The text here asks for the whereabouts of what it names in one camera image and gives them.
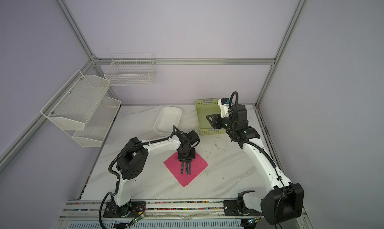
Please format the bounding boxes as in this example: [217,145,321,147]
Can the aluminium frame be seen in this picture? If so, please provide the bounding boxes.
[1,0,309,176]

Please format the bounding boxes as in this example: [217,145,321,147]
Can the white wire wall basket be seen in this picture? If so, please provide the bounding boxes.
[104,54,156,86]

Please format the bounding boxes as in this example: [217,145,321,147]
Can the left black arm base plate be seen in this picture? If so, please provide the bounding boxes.
[103,201,147,218]

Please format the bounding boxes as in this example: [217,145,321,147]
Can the white mesh lower shelf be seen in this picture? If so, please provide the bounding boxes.
[71,97,121,148]

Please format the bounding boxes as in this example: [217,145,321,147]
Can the green perforated plastic basket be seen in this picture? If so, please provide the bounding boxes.
[194,98,229,136]

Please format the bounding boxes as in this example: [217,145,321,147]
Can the white plastic tray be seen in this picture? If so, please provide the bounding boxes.
[153,106,183,136]

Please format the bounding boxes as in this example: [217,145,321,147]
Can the aluminium front rail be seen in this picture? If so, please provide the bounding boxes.
[58,196,308,221]

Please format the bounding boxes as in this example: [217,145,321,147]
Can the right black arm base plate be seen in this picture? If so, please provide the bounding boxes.
[223,200,263,217]

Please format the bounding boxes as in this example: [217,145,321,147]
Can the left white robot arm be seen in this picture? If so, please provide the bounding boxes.
[108,130,200,214]

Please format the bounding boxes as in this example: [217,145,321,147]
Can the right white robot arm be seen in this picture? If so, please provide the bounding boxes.
[206,105,305,226]

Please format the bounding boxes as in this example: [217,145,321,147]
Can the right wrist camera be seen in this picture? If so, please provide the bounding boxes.
[218,98,231,118]

